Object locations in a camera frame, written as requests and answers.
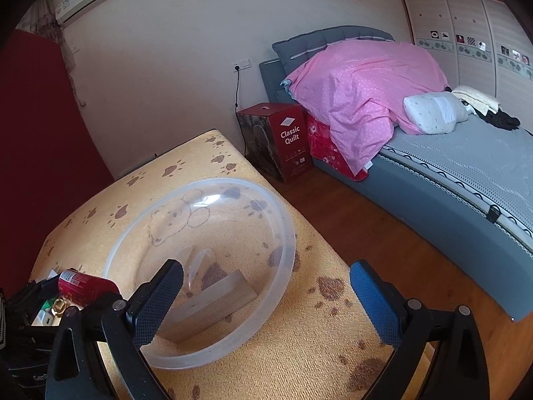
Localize white usb charger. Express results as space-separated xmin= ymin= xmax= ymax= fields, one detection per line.
xmin=32 ymin=307 xmax=55 ymax=326

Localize gold ring keychain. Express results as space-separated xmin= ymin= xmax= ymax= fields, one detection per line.
xmin=51 ymin=298 xmax=70 ymax=317

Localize red cylindrical can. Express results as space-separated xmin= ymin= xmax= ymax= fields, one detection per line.
xmin=58 ymin=269 xmax=119 ymax=307

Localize light wooden block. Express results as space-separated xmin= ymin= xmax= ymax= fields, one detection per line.
xmin=157 ymin=270 xmax=258 ymax=343

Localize clear plastic bowl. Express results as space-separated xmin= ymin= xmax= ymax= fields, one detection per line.
xmin=103 ymin=178 xmax=295 ymax=369

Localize yellow paw print blanket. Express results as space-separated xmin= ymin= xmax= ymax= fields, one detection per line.
xmin=32 ymin=130 xmax=392 ymax=399

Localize red curtain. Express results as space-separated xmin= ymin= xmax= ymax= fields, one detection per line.
xmin=1 ymin=30 xmax=114 ymax=296

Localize grey bed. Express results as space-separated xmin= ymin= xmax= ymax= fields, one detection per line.
xmin=258 ymin=24 xmax=533 ymax=323

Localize red classic quilt box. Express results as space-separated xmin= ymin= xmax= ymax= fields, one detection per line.
xmin=237 ymin=103 xmax=312 ymax=182

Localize black clothes on bed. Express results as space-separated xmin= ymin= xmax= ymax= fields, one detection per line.
xmin=474 ymin=108 xmax=520 ymax=131

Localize white pillow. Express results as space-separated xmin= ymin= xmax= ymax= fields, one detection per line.
xmin=403 ymin=91 xmax=469 ymax=135

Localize cream folded cloth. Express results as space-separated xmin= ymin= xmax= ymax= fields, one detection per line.
xmin=452 ymin=86 xmax=500 ymax=116

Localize pink quilt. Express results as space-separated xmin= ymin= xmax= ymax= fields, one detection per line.
xmin=282 ymin=39 xmax=448 ymax=174

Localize white wardrobe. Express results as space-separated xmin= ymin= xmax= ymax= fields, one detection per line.
xmin=404 ymin=0 xmax=532 ymax=121

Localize black power cable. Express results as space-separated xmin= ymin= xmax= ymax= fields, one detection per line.
xmin=231 ymin=66 xmax=251 ymax=156

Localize wall power socket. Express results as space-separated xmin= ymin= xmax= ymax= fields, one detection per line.
xmin=233 ymin=59 xmax=251 ymax=71

